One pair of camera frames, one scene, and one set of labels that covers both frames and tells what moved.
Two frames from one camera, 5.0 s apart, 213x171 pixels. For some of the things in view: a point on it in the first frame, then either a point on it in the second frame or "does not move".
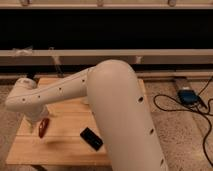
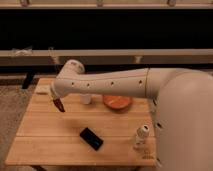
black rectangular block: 88,136 does not move
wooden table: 65,134 does not move
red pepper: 43,127 to 58,104
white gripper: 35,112 to 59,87
